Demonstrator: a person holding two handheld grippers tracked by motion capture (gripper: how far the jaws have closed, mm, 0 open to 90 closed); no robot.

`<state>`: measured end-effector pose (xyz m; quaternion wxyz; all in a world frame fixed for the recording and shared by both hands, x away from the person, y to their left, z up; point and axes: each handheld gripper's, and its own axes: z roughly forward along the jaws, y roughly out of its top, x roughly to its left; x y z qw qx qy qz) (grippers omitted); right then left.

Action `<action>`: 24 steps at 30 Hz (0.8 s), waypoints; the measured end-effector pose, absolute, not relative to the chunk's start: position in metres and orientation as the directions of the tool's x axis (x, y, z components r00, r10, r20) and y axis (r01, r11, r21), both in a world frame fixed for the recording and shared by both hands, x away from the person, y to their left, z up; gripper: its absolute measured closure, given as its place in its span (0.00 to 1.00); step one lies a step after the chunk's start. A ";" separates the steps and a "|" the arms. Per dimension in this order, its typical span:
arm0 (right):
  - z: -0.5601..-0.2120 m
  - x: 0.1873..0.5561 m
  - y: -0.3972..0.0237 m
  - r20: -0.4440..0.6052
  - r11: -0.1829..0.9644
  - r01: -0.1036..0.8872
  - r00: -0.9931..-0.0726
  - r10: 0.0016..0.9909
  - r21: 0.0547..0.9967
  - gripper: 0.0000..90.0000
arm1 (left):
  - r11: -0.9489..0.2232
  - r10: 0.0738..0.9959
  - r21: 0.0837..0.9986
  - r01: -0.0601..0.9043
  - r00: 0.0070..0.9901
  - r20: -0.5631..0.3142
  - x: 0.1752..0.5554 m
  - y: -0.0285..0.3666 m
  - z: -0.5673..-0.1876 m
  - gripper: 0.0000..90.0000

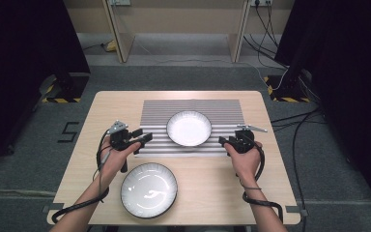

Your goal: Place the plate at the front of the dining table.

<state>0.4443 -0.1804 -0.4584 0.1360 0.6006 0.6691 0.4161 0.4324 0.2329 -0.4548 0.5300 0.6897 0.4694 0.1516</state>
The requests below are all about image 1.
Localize person's left hand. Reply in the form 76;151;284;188
100;134;143;184

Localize person's right hand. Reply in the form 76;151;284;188
223;140;265;189

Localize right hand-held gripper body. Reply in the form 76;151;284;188
227;124;269;155

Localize black floor cable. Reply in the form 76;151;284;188
270;107;328;232

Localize black stand with striped base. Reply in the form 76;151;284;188
263;47;313;103
39;57;91;104

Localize yellow floor object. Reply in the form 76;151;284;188
103;39;118;53

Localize bundle of black wall cables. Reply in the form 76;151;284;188
242;2;289;71

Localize grey striped placemat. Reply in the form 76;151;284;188
134;99;246;159

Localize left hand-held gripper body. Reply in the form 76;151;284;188
107;120;139;174

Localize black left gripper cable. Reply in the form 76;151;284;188
50;128;114;224

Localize light wooden desk frame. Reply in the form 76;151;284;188
62;0;296;64

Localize black curtain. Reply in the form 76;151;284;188
0;0;91;172
273;0;371;221

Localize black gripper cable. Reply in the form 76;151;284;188
50;128;114;224
236;131;285;224

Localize white plate with dark rim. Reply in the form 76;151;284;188
166;109;214;148
120;161;179;220

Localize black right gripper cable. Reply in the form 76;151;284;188
236;131;285;224

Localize grey tape strip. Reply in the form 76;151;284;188
42;202;66;214
284;205;309;218

